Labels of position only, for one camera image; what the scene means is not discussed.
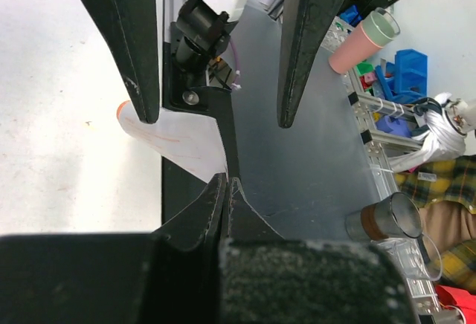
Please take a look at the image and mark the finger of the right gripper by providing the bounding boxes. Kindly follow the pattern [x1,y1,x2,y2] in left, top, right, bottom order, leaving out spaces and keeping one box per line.
[277,0,344,129]
[80,0,160,123]

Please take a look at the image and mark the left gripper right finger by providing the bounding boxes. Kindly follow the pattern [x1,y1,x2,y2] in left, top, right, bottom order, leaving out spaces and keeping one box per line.
[219,178,419,323]

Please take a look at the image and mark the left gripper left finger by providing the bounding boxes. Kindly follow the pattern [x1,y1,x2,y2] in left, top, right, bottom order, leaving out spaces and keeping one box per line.
[1,174,227,323]

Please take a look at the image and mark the white toothpaste tube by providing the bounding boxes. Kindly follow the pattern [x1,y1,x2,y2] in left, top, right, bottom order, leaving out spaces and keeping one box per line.
[116,100,228,183]

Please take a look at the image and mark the pink green tumbler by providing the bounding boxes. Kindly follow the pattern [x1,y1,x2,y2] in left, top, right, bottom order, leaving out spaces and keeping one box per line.
[328,7,401,74]

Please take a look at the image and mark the blue plastic storage bins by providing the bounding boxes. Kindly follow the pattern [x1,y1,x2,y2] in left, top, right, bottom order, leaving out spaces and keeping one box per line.
[375,49,428,104]

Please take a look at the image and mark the steel cup brown band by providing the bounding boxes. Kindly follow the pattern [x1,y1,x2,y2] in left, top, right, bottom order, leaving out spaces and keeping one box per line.
[345,192,422,242]

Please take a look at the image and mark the silver wrapped bundle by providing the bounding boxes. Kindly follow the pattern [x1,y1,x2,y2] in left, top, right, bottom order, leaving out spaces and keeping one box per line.
[389,92,475,172]

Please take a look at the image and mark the person in plaid shirt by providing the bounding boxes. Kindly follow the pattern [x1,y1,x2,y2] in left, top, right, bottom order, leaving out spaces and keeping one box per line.
[394,155,475,294]

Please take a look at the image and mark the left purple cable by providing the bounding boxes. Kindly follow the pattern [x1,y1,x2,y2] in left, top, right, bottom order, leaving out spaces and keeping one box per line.
[228,37,242,91]

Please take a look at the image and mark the aluminium frame rail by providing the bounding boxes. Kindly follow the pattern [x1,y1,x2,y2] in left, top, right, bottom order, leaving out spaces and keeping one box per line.
[345,67,462,324]

